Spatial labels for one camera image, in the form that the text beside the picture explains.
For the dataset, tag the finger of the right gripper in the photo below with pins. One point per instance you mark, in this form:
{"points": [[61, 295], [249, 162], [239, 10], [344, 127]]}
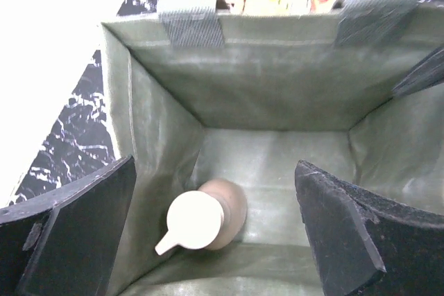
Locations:
{"points": [[427, 73]]}

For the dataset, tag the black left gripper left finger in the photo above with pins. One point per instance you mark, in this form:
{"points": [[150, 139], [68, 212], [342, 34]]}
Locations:
{"points": [[64, 242]]}

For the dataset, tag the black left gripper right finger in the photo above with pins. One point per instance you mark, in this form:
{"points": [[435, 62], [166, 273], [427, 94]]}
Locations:
{"points": [[366, 244]]}

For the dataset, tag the beige pump lotion bottle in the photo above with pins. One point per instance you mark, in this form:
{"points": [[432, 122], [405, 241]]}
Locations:
{"points": [[206, 218]]}

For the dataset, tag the olive green canvas bag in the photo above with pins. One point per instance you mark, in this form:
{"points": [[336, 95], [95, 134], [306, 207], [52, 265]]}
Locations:
{"points": [[195, 93]]}

